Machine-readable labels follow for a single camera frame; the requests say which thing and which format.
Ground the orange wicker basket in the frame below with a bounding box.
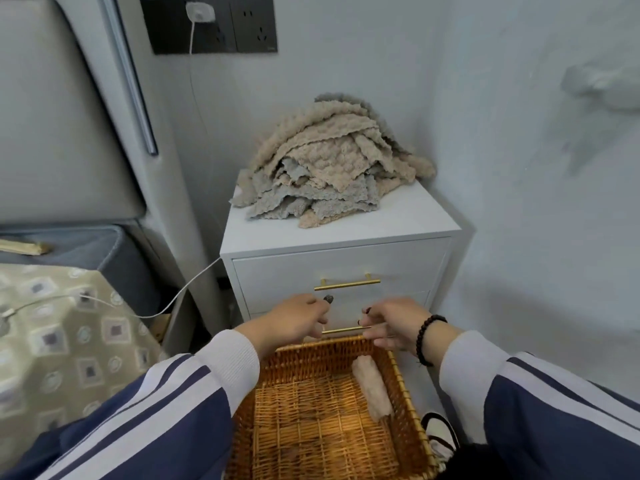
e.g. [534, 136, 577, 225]
[225, 334, 441, 480]

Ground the patterned beige bedspread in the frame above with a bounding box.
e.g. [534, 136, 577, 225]
[0, 263, 166, 475]

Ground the grey padded headboard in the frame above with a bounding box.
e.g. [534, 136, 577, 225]
[0, 0, 147, 225]

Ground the pile of beige grey towels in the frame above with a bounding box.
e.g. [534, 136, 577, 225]
[229, 92, 437, 231]

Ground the wide black wall socket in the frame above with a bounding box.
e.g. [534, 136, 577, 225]
[139, 0, 237, 55]

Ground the long gold drawer handle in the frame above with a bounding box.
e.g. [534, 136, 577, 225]
[313, 273, 382, 292]

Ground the white nightstand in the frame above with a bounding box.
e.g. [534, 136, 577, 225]
[219, 178, 463, 355]

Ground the narrow black wall socket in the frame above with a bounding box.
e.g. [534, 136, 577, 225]
[229, 0, 279, 54]

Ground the silver headboard trim strip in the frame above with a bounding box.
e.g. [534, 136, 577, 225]
[97, 0, 159, 157]

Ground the white charger plug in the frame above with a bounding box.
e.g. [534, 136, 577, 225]
[185, 0, 217, 24]

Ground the short gold drawer handle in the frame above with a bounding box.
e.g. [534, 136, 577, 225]
[319, 322, 373, 337]

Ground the person's left hand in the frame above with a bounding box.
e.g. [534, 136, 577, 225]
[235, 293, 335, 359]

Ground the person's right hand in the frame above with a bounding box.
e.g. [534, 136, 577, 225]
[359, 297, 433, 355]

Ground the person's left forearm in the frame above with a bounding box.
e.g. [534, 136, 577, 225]
[0, 328, 261, 480]

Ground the person's right forearm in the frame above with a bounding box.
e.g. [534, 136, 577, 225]
[425, 319, 640, 480]

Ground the person's right shoe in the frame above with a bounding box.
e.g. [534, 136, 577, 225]
[421, 412, 461, 465]

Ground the single beige towel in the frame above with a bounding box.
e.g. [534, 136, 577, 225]
[351, 355, 395, 423]

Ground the white charging cable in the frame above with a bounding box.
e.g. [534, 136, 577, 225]
[0, 22, 222, 321]

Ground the black bead bracelet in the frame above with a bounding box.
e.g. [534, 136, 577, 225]
[415, 314, 449, 368]

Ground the wooden stick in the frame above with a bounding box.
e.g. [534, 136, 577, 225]
[0, 238, 53, 257]

